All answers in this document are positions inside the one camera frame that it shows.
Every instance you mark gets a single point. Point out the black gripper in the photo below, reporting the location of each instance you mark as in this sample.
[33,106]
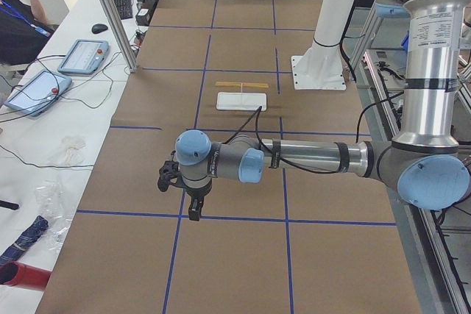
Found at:
[197,194]

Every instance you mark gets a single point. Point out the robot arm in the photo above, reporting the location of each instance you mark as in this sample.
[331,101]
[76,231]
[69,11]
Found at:
[420,162]

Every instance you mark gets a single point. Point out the white rack base tray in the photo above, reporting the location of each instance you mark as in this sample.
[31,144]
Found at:
[241,101]

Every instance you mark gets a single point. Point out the wooden rack rod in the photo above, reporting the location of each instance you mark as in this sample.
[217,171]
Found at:
[241,84]

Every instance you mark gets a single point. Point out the white gloves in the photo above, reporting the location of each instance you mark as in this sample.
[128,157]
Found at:
[69,153]

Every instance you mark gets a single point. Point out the clear plastic bag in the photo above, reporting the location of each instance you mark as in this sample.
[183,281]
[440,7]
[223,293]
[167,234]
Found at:
[57,210]

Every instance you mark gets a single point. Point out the folded dark blue umbrella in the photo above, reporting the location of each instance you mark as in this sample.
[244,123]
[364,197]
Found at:
[25,240]

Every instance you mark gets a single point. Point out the far teach pendant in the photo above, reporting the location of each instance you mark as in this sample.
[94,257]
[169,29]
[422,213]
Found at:
[84,57]

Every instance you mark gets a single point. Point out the teach pendant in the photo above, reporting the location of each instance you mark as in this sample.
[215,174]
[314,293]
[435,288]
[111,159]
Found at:
[84,57]
[39,93]

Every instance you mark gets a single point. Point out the near teach pendant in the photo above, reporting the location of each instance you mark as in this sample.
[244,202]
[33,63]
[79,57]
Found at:
[39,93]

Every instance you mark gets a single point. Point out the red cylinder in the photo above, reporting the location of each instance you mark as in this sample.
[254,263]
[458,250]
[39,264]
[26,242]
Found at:
[15,274]

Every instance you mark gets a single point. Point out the black computer mouse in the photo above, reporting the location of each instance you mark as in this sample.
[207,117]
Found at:
[99,28]

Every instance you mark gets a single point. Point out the black keyboard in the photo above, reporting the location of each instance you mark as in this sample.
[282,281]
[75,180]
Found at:
[124,8]

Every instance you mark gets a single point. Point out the person in black shirt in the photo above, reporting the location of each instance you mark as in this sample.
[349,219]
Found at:
[25,31]

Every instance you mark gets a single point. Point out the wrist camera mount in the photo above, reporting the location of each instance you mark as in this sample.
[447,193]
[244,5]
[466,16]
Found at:
[169,174]

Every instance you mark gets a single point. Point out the white pole base plate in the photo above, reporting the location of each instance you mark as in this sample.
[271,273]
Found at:
[320,68]

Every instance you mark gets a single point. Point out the aluminium frame post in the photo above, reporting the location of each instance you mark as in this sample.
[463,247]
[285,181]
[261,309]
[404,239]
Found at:
[119,33]

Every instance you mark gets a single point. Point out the white camera pole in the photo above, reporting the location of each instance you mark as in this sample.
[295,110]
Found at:
[331,23]

